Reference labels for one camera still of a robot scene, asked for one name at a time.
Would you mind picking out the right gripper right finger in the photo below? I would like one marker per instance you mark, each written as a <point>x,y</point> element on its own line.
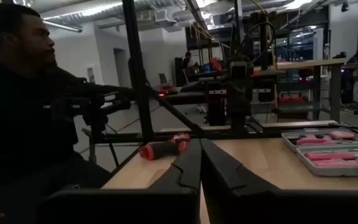
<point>219,174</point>

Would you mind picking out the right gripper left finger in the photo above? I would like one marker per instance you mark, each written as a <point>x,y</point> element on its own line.
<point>188,174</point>

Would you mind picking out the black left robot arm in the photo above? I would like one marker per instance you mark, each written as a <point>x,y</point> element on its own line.
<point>216,109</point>

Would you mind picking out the red toolbox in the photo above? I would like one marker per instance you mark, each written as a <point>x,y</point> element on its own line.
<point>292,99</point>

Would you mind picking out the person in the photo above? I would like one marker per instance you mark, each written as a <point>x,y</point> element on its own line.
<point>17,124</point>
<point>189,60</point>

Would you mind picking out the grey tool kit case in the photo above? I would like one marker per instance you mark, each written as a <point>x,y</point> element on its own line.
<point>337,171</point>

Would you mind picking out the red tape measure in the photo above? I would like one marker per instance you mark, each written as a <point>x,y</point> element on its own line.
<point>342,135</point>

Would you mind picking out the tall wooden workbench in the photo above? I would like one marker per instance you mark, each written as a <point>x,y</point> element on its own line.
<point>309,63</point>

